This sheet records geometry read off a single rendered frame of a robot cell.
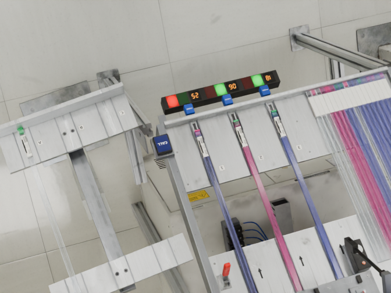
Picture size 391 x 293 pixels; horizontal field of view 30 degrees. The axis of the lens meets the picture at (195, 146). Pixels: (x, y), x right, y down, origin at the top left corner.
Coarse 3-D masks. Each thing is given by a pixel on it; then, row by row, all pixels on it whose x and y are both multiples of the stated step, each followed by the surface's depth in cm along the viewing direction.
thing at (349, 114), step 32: (320, 96) 202; (352, 96) 203; (384, 96) 203; (320, 128) 198; (352, 128) 198; (384, 128) 199; (352, 160) 194; (384, 160) 195; (352, 192) 190; (384, 192) 191; (384, 224) 187; (384, 256) 183
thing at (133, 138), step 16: (304, 48) 277; (336, 64) 247; (128, 144) 236; (144, 144) 193; (144, 176) 241; (272, 208) 221; (288, 208) 219; (224, 224) 217; (256, 224) 219; (288, 224) 221; (224, 240) 221; (240, 240) 216
